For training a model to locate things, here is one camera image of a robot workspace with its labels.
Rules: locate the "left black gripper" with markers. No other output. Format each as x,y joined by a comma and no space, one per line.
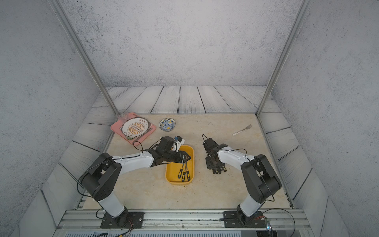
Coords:
181,157

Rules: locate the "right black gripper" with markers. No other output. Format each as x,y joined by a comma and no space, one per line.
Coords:
208,166

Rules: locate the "file tool yellow black handle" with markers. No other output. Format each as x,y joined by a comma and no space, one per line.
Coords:
181,171

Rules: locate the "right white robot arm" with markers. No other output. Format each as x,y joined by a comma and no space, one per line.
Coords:
259,176

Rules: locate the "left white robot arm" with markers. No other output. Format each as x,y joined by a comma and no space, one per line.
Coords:
101,177

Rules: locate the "yellow storage box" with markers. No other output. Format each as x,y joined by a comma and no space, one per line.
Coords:
173,169

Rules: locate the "blue patterned bowl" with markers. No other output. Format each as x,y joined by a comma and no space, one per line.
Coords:
167,124

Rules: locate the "white plate orange sunburst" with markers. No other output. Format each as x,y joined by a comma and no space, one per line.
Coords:
135,127

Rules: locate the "pink tray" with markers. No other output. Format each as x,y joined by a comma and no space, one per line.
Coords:
116,128

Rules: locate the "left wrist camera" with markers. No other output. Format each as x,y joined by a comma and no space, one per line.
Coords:
178,142

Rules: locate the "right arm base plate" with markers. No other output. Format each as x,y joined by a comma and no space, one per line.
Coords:
237,219

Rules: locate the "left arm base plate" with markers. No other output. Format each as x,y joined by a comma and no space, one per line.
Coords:
127,220

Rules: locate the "aluminium rail front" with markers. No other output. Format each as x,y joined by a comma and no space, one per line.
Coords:
185,223

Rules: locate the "right metal frame post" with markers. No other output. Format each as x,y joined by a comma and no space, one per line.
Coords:
304,7

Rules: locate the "metal frame post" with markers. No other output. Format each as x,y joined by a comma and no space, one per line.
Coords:
66,24
304,7

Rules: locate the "left metal frame post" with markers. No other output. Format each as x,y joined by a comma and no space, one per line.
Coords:
66,24

